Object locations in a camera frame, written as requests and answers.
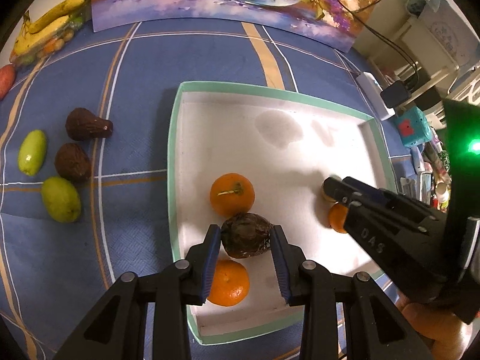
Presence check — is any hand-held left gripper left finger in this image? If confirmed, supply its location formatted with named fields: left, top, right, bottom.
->
left=52, top=224, right=222, bottom=360

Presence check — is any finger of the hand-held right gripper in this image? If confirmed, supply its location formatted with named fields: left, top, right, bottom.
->
left=343, top=176, right=441, bottom=229
left=323, top=178, right=451, bottom=302

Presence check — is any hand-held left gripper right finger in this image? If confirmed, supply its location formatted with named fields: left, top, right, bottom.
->
left=271, top=225, right=434, bottom=360

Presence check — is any small orange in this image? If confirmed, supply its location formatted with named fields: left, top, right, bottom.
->
left=207, top=259, right=250, bottom=306
left=328, top=202, right=351, bottom=234

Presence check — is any large brown avocado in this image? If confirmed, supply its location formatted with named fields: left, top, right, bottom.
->
left=220, top=212, right=274, bottom=259

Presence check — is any large orange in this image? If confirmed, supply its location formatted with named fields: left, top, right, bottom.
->
left=209, top=173, right=256, bottom=218

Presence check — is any white tray with green rim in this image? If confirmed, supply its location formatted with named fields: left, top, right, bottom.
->
left=167, top=80, right=397, bottom=346

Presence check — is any person's right hand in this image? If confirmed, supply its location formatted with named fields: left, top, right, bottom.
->
left=397, top=294, right=467, bottom=349

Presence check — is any white phone stand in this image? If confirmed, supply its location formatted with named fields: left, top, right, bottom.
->
left=399, top=176, right=418, bottom=196

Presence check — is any smartphone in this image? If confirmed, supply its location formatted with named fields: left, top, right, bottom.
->
left=418, top=170, right=436, bottom=205

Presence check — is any pile of small accessories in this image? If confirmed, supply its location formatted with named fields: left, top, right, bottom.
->
left=410, top=135, right=455, bottom=211

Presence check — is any teal box with red patch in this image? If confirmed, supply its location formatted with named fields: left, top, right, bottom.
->
left=397, top=106, right=433, bottom=147

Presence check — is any blue plaid tablecloth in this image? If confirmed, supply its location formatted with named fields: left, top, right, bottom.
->
left=0, top=19, right=451, bottom=360

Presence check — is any black charger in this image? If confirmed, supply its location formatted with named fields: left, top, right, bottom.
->
left=380, top=82, right=410, bottom=109

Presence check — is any white power strip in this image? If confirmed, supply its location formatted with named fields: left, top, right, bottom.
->
left=355, top=72, right=396, bottom=121

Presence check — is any white lattice chair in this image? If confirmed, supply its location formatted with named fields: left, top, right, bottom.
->
left=442, top=64, right=480, bottom=103

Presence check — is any green fruit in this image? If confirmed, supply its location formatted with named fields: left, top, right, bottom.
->
left=18, top=130, right=48, bottom=176
left=40, top=176, right=82, bottom=223

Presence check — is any round brown avocado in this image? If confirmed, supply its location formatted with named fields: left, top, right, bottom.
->
left=55, top=143, right=92, bottom=182

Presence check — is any brown avocado with stem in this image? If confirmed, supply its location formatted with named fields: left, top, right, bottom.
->
left=65, top=107, right=114, bottom=142

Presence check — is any floral painting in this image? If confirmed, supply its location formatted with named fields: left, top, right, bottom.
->
left=90, top=0, right=392, bottom=52

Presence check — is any clear bag of small fruit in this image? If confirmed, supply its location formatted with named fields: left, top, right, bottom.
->
left=9, top=11, right=85, bottom=66

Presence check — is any red apple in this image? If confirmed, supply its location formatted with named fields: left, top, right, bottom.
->
left=0, top=64, right=16, bottom=100

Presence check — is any yellow banana bunch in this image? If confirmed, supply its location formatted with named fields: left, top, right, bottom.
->
left=13, top=0, right=92, bottom=57

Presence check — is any black cable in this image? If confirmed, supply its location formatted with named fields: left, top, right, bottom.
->
left=333, top=0, right=428, bottom=83

